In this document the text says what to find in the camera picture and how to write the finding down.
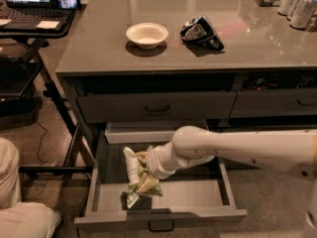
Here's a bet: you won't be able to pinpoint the yellow sticky note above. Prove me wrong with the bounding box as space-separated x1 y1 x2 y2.
37 21 59 29

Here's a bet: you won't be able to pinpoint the white paper bowl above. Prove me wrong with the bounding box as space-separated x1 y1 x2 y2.
126 23 168 50

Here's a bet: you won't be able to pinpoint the black crumpled chip bag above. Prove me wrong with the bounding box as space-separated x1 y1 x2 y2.
180 15 224 51

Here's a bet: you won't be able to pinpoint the smartphone on stand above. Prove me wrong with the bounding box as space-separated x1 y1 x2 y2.
50 0 81 10

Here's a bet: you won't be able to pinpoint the green jalapeno chip bag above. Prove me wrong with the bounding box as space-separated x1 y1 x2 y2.
123 147 162 208

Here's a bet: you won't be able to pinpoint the white can right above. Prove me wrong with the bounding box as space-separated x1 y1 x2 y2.
289 0 317 30

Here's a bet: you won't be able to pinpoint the black laptop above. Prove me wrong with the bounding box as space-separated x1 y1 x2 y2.
0 0 74 32

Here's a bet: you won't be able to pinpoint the open grey middle drawer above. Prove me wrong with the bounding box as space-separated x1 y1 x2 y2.
74 133 247 232

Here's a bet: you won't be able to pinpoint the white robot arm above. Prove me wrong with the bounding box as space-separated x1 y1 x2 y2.
137 126 317 238

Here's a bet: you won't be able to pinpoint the grey counter cabinet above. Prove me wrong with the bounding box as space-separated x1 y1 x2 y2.
56 0 317 155

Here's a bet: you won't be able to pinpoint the black floor cable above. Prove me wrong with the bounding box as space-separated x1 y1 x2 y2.
34 119 51 166

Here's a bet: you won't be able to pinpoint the grey top right drawer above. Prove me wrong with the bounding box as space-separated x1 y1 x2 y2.
231 88 317 118

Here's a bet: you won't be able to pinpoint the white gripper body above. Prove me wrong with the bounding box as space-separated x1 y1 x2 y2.
147 146 175 179

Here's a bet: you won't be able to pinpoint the grey top left drawer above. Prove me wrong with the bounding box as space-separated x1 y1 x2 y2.
76 91 236 123

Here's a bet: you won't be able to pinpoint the black laptop stand table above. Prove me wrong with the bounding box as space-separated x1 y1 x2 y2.
0 11 93 177

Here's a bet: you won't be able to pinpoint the person leg beige trousers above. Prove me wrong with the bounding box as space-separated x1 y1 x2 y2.
0 138 62 238

